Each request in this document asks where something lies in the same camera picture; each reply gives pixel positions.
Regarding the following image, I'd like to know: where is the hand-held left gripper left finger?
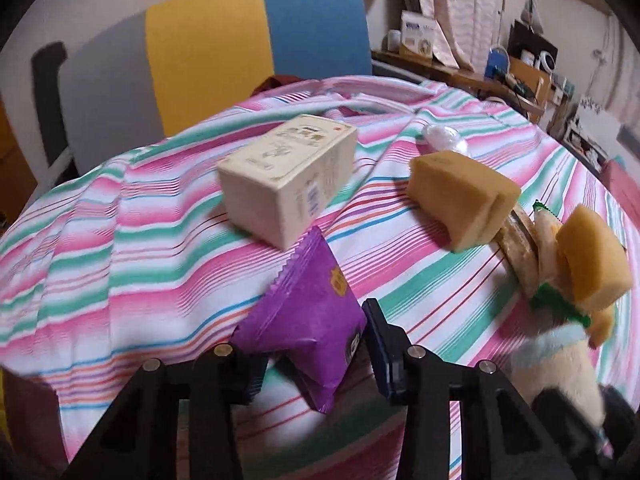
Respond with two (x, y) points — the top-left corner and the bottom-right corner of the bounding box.
(60, 342), (268, 480)

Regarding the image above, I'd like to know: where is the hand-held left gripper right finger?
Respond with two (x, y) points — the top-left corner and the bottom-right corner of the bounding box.
(361, 298), (576, 480)

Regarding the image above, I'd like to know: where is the purple snack packet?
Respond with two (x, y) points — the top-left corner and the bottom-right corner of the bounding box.
(232, 226), (367, 413)

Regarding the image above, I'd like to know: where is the beige fuzzy cloth blue trim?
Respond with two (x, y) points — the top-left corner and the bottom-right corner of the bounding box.
(512, 322), (608, 431)

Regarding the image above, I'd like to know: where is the striped pink green blanket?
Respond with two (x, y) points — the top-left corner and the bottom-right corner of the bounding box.
(0, 74), (640, 480)

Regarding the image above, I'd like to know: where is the yellow sponge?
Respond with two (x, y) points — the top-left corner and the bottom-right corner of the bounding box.
(405, 151), (522, 253)
(557, 204), (635, 350)

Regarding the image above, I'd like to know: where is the green edged snack packet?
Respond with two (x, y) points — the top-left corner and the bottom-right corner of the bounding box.
(497, 200), (593, 328)

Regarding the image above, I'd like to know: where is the cream cardboard box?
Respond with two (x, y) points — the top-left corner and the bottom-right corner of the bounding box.
(218, 114), (358, 251)

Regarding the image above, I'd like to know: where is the white crumpled plastic wrap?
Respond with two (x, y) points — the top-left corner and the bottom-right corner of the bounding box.
(421, 124), (470, 157)

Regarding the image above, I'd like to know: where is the wooden desk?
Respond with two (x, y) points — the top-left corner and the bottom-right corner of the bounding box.
(372, 49), (546, 122)

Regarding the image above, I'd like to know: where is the dark red cloth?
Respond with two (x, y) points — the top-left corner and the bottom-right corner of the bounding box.
(250, 76), (307, 97)

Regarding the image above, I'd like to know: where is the wooden cabinet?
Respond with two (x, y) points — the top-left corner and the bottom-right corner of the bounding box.
(0, 102), (38, 233)

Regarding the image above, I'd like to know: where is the cluttered shelf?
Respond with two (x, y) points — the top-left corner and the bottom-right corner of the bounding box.
(547, 74), (628, 163)

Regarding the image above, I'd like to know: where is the brown cardboard box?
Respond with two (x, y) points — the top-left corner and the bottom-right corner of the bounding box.
(509, 56), (552, 107)

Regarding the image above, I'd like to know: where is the blue round appliance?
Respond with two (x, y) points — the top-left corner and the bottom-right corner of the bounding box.
(487, 46), (510, 81)

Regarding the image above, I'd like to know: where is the grey yellow blue chair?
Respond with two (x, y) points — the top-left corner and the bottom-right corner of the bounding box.
(31, 0), (374, 181)

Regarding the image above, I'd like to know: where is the white box blue label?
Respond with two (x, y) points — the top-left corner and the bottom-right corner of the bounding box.
(400, 10), (437, 58)

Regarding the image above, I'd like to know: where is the black board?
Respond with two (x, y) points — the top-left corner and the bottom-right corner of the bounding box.
(509, 20), (558, 63)

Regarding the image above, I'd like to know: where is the pink striped curtain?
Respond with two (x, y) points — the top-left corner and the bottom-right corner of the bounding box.
(415, 0), (503, 70)

